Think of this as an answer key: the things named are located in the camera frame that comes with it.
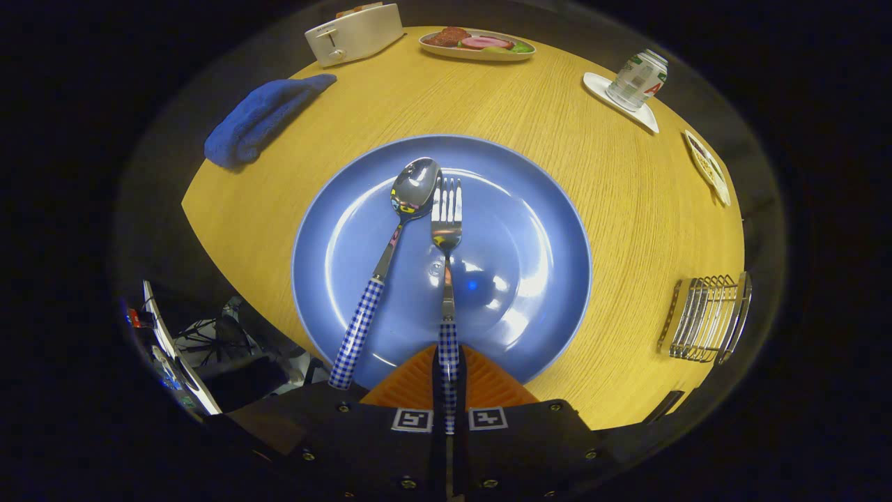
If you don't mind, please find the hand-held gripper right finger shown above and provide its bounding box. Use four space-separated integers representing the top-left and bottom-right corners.
453 344 607 502

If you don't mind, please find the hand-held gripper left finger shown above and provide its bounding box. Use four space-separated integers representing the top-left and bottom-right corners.
296 344 447 502

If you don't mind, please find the fork with blue checked handle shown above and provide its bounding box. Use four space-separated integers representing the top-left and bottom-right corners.
430 176 463 434

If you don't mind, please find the spoon with blue checked handle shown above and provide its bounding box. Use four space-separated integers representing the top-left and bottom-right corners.
328 158 443 390

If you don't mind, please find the white flat board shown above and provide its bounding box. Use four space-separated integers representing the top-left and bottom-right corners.
141 280 222 417

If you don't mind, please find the blue round plate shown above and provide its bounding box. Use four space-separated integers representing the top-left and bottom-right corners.
291 134 593 391

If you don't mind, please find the white divided snack tray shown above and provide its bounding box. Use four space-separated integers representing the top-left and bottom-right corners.
684 130 732 207

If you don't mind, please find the blue folded cloth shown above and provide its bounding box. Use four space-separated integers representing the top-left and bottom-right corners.
203 73 338 169

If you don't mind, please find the white square coaster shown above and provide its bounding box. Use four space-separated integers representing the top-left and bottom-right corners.
583 72 660 135

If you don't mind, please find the white drink bottle green cap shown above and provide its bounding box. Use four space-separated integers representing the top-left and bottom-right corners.
606 49 668 112

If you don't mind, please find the white oval food plate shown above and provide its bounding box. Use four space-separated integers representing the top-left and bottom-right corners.
419 26 537 62

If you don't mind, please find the white toaster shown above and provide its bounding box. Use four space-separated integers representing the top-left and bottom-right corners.
305 3 405 68

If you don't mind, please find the brown meat piece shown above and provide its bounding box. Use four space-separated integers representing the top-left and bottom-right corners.
422 26 471 48

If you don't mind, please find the tangle of cables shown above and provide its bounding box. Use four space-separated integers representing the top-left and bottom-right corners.
173 296 259 367

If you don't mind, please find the silver wire cutlery rack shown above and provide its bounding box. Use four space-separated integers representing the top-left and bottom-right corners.
657 272 753 365

